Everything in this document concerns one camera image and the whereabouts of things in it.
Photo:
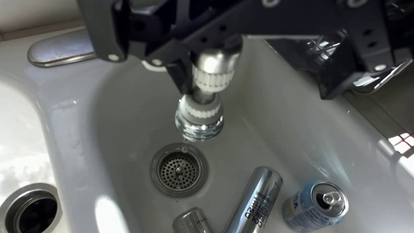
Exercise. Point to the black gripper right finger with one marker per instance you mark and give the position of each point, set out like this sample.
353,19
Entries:
354,30

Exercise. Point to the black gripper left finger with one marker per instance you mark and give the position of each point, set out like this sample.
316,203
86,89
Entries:
164,26

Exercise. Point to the chrome kitchen faucet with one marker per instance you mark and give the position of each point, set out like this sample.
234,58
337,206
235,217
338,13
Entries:
201,120

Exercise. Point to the open dark sink drain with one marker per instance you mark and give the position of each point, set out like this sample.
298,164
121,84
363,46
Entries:
32,213

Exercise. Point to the white double basin sink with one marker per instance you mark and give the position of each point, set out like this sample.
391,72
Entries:
108,129

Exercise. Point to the perforated metal drain strainer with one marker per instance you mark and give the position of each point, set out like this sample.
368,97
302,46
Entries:
179,171

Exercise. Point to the blue drink can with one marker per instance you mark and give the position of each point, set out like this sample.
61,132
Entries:
312,208

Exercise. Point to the dark crushed can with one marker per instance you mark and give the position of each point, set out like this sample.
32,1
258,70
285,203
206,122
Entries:
256,200

